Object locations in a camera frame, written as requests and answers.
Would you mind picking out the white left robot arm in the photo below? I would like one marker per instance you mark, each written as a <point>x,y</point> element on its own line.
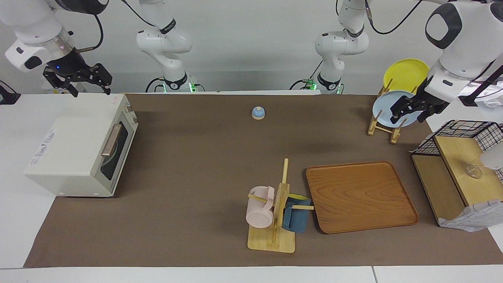
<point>463,39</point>

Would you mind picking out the white padded foam sheet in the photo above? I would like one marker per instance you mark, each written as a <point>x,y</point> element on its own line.
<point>475,220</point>

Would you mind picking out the brown table mat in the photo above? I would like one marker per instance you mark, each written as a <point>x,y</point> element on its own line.
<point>196,157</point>

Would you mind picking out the wooden mug tree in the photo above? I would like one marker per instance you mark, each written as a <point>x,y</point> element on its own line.
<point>271,239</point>

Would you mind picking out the small blue bell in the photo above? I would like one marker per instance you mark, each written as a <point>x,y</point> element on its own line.
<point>258,113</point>

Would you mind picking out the clear glass cup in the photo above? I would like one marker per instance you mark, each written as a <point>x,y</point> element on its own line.
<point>474,171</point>

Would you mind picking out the wooden dish rack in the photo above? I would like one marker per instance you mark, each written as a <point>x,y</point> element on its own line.
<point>395,135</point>

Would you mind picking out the white crumpled cloth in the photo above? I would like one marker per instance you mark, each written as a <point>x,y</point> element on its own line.
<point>493,98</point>

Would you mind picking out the small white box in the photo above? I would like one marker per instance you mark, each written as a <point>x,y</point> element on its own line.
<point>49,90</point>

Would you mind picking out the dark blue mug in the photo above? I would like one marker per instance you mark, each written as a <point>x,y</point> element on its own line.
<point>296,218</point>

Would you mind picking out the brown wooden tray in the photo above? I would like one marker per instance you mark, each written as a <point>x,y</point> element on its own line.
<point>361,196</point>

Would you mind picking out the black clamp mount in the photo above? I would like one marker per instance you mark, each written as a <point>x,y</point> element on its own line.
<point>8,96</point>

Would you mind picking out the pink mug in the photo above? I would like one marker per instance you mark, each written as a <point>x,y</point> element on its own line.
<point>259,212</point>

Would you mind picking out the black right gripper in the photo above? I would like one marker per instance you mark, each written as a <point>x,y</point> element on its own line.
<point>65,65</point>

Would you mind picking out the black camera stand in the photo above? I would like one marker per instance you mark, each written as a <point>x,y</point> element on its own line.
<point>471,98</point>

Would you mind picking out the oven door with glass window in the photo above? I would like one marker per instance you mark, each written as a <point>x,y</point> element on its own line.
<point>112,165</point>

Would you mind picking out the light blue plate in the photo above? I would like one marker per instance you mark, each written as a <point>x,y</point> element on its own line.
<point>385,108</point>

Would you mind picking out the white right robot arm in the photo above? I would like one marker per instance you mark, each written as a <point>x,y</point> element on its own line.
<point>165,39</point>

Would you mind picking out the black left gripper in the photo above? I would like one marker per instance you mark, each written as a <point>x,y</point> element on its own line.
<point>430,102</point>

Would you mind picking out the yellow plate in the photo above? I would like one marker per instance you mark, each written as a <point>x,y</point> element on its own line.
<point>406,74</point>

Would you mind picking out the white toaster oven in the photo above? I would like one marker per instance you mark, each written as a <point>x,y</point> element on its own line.
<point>70,149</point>

